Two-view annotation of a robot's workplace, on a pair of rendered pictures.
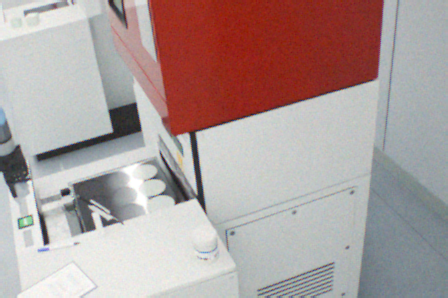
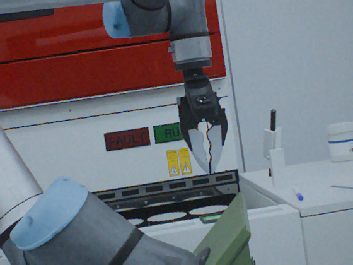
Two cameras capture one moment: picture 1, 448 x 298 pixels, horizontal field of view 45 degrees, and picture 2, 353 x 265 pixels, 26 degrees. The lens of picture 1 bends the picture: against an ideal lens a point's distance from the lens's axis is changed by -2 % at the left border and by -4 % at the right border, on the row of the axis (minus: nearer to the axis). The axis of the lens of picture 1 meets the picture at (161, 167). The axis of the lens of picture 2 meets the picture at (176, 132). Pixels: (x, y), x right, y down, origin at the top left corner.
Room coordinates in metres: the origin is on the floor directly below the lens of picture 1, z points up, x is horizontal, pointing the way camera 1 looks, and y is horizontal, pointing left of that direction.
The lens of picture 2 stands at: (1.38, 1.91, 1.22)
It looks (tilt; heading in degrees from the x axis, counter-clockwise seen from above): 4 degrees down; 276
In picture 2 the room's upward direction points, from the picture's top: 8 degrees counter-clockwise
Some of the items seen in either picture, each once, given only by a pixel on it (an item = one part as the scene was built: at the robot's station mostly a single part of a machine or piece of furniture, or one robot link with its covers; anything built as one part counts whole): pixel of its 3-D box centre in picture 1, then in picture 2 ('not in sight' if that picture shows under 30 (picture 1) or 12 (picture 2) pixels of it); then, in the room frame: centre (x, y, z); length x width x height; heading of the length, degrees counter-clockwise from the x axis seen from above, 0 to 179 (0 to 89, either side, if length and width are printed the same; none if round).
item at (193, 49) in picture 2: (2, 144); (190, 51); (1.47, 0.48, 1.28); 0.08 x 0.08 x 0.05
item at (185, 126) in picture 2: not in sight; (191, 127); (1.49, 0.50, 1.14); 0.05 x 0.02 x 0.09; 12
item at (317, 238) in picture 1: (249, 218); not in sight; (1.90, -0.36, 0.41); 0.82 x 0.71 x 0.82; 11
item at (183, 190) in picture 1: (176, 178); (157, 213); (1.65, -0.05, 0.89); 0.44 x 0.02 x 0.10; 11
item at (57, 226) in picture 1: (58, 227); not in sight; (1.53, 0.41, 0.87); 0.36 x 0.08 x 0.03; 11
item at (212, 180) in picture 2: (175, 164); (154, 188); (1.66, -0.05, 0.96); 0.44 x 0.01 x 0.02; 11
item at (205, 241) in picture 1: (205, 245); (341, 141); (1.15, -0.09, 1.01); 0.07 x 0.07 x 0.10
